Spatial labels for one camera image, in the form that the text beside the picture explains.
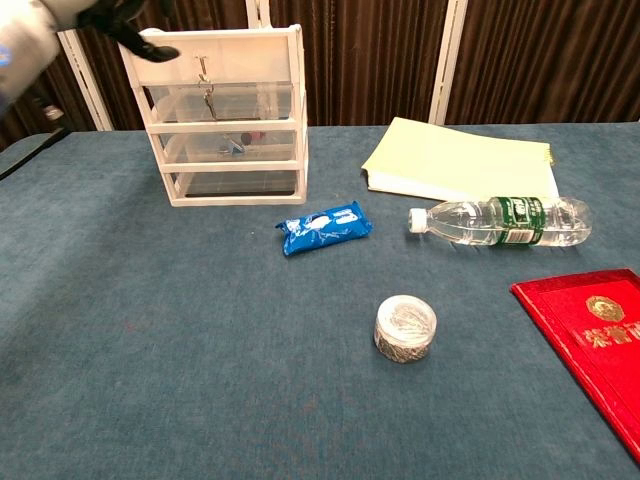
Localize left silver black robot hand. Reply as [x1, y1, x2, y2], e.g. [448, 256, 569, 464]
[37, 0, 181, 64]

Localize metal keys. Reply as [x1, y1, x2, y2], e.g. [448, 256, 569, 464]
[198, 74, 220, 122]

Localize white plastic drawer organizer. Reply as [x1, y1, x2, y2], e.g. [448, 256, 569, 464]
[118, 23, 309, 208]

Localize dark pleated curtain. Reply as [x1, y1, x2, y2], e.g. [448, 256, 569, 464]
[0, 0, 640, 134]

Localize blue felt table mat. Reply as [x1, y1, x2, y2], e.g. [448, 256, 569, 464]
[0, 122, 640, 480]

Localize blue snack packet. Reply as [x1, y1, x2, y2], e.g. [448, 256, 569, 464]
[274, 200, 375, 258]

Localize pale yellow paper notebook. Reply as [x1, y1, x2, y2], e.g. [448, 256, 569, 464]
[360, 116, 561, 202]

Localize clear green-label water bottle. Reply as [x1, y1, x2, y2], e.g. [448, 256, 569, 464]
[408, 195, 593, 249]

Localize round clear paper clip box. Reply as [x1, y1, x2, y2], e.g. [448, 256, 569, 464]
[373, 294, 438, 366]

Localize red certificate book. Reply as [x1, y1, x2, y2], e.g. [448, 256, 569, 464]
[509, 268, 640, 464]

